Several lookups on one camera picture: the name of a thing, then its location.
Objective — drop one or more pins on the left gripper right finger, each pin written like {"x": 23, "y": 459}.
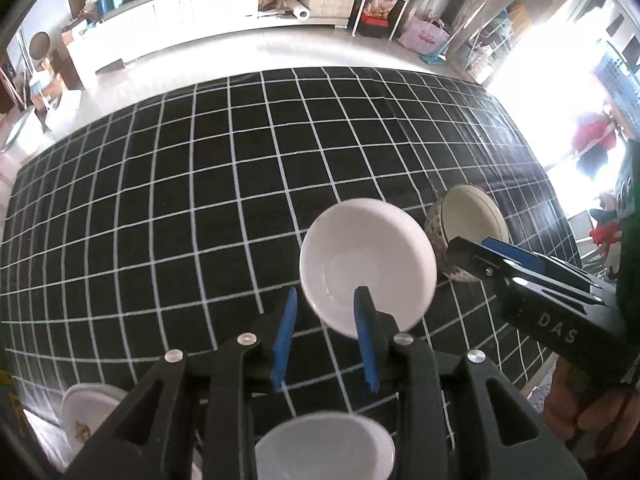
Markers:
{"x": 458, "y": 417}

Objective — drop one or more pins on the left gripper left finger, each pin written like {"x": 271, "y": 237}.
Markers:
{"x": 151, "y": 432}

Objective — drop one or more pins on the bear cartoon white plate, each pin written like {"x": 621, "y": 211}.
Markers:
{"x": 84, "y": 408}

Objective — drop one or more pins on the white bowl red pattern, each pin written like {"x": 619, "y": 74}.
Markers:
{"x": 326, "y": 445}

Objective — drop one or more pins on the dark patterned ceramic bowl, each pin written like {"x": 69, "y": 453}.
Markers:
{"x": 466, "y": 211}

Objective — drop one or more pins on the white bowl pale floral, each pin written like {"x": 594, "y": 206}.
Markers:
{"x": 365, "y": 242}

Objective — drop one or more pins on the person's right hand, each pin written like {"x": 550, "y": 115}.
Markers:
{"x": 565, "y": 413}

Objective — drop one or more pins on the black white grid tablecloth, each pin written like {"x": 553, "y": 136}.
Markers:
{"x": 176, "y": 221}

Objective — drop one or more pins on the blue plastic basket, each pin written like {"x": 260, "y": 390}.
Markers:
{"x": 622, "y": 85}

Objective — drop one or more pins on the pink shopping bag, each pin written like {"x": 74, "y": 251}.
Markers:
{"x": 424, "y": 35}

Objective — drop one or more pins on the white tv cabinet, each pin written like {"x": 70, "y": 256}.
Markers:
{"x": 143, "y": 27}

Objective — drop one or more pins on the paper towel roll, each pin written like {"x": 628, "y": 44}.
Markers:
{"x": 300, "y": 12}

